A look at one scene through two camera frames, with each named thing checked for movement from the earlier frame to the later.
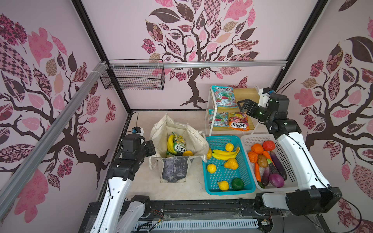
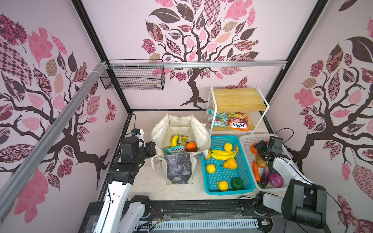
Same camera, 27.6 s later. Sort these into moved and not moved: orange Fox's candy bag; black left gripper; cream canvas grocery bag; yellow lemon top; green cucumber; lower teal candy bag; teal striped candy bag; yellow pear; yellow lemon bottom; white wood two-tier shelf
Moved: cream canvas grocery bag; teal striped candy bag
Not moved: orange Fox's candy bag; lower teal candy bag; yellow pear; yellow lemon top; black left gripper; green cucumber; white wood two-tier shelf; yellow lemon bottom
